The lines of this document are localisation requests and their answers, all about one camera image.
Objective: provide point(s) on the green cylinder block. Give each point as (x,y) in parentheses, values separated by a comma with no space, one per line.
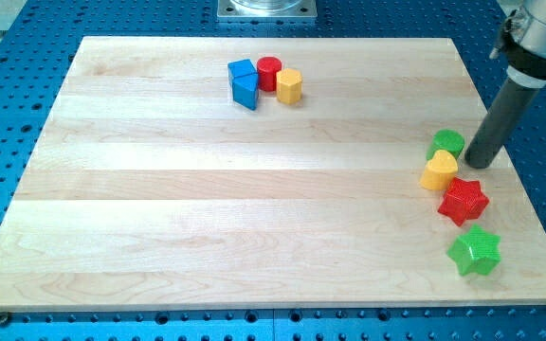
(447,140)

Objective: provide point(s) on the green star block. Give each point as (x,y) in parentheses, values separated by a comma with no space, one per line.
(475,252)

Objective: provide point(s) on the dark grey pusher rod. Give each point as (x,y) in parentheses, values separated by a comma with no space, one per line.
(503,116)

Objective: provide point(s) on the red star block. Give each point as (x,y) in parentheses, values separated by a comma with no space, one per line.
(463,200)

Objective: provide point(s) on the blue cube block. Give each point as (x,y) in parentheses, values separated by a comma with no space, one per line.
(240,68)

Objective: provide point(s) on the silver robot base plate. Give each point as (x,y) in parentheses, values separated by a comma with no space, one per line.
(267,9)

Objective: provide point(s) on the red cylinder block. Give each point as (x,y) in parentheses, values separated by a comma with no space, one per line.
(267,69)

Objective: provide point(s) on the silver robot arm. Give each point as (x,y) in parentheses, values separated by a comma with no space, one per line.
(522,40)

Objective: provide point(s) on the yellow hexagon block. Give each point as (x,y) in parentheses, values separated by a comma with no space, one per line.
(288,86)

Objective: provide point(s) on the light wooden board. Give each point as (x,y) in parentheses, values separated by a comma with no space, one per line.
(150,188)

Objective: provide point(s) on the yellow heart block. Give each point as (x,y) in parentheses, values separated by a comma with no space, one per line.
(439,171)

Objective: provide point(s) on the blue triangle block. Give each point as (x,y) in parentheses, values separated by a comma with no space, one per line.
(245,91)

